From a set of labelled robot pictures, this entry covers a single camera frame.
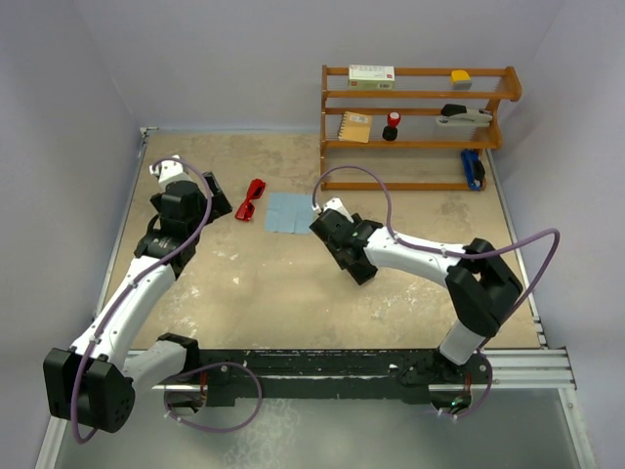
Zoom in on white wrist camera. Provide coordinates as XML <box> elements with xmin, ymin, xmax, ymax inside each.
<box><xmin>149</xmin><ymin>155</ymin><xmax>191</xmax><ymax>192</ymax></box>
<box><xmin>312</xmin><ymin>197</ymin><xmax>352</xmax><ymax>219</ymax></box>

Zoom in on blue black hole punch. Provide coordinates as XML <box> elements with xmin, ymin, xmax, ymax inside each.
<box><xmin>461</xmin><ymin>149</ymin><xmax>485</xmax><ymax>191</ymax></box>

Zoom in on wooden shelf rack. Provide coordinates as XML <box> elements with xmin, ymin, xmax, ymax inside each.
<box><xmin>319</xmin><ymin>64</ymin><xmax>522</xmax><ymax>178</ymax></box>

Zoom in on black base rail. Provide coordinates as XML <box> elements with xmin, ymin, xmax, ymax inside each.
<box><xmin>193</xmin><ymin>349</ymin><xmax>492</xmax><ymax>406</ymax></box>

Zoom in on purple cable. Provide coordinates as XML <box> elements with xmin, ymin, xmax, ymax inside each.
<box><xmin>70</xmin><ymin>155</ymin><xmax>264</xmax><ymax>445</ymax></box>
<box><xmin>311</xmin><ymin>165</ymin><xmax>562</xmax><ymax>421</ymax></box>

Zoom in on grey black stapler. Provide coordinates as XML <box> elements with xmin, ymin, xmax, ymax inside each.
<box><xmin>436</xmin><ymin>104</ymin><xmax>493</xmax><ymax>128</ymax></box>

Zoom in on red sunglasses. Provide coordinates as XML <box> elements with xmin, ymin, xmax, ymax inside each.
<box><xmin>235</xmin><ymin>179</ymin><xmax>267</xmax><ymax>222</ymax></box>

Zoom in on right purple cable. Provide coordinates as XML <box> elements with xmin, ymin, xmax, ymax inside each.
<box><xmin>311</xmin><ymin>165</ymin><xmax>562</xmax><ymax>421</ymax></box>

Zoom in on blue cleaning cloth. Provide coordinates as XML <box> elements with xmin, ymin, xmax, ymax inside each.
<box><xmin>265</xmin><ymin>192</ymin><xmax>314</xmax><ymax>235</ymax></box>

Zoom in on black glasses case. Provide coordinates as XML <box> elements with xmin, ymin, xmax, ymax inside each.
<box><xmin>337</xmin><ymin>248</ymin><xmax>378</xmax><ymax>285</ymax></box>

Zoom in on white green box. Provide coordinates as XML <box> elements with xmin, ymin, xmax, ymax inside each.
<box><xmin>348</xmin><ymin>64</ymin><xmax>396</xmax><ymax>91</ymax></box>

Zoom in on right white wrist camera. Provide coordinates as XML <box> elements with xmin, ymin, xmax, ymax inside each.
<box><xmin>312</xmin><ymin>197</ymin><xmax>352</xmax><ymax>219</ymax></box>

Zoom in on red black stamp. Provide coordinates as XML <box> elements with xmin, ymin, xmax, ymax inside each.
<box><xmin>382</xmin><ymin>111</ymin><xmax>401</xmax><ymax>142</ymax></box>

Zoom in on yellow grey tape measure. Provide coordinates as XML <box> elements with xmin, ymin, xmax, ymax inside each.
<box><xmin>449</xmin><ymin>69</ymin><xmax>473</xmax><ymax>91</ymax></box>

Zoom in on tan spiral notebook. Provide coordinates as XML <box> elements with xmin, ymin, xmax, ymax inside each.
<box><xmin>338</xmin><ymin>111</ymin><xmax>372</xmax><ymax>144</ymax></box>

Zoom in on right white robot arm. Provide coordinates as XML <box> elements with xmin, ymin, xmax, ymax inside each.
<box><xmin>310</xmin><ymin>208</ymin><xmax>522</xmax><ymax>382</ymax></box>

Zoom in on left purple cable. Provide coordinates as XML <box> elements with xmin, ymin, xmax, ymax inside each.
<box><xmin>70</xmin><ymin>155</ymin><xmax>264</xmax><ymax>445</ymax></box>

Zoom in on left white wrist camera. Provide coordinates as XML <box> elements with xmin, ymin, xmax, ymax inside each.
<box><xmin>149</xmin><ymin>155</ymin><xmax>191</xmax><ymax>192</ymax></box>

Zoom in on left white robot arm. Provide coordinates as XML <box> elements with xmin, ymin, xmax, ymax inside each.
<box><xmin>43</xmin><ymin>161</ymin><xmax>232</xmax><ymax>433</ymax></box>

